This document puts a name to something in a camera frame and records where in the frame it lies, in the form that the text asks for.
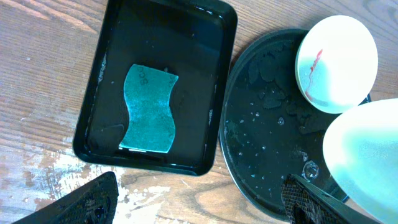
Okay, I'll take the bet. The light blue plate with stain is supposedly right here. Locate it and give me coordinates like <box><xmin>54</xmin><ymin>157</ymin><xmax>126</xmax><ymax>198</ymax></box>
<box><xmin>295</xmin><ymin>15</ymin><xmax>378</xmax><ymax>114</ymax></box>

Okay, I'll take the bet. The black rectangular tray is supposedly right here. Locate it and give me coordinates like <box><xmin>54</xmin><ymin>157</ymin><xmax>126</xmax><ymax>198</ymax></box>
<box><xmin>72</xmin><ymin>0</ymin><xmax>238</xmax><ymax>176</ymax></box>

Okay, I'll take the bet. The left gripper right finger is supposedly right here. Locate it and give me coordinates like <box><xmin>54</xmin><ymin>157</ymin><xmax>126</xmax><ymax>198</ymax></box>
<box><xmin>281</xmin><ymin>174</ymin><xmax>377</xmax><ymax>224</ymax></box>

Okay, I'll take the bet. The black round tray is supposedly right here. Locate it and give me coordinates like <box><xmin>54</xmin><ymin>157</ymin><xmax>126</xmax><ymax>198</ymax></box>
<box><xmin>218</xmin><ymin>28</ymin><xmax>373</xmax><ymax>222</ymax></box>

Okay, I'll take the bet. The pale green plate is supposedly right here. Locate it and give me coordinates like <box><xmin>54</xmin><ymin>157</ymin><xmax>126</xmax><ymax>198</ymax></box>
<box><xmin>323</xmin><ymin>98</ymin><xmax>397</xmax><ymax>223</ymax></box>

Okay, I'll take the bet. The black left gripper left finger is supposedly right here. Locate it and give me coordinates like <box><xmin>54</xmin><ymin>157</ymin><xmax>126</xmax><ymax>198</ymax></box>
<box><xmin>17</xmin><ymin>172</ymin><xmax>118</xmax><ymax>224</ymax></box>

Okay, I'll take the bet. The green yellow sponge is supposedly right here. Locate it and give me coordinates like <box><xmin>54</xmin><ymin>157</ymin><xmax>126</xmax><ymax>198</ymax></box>
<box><xmin>119</xmin><ymin>64</ymin><xmax>178</xmax><ymax>153</ymax></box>

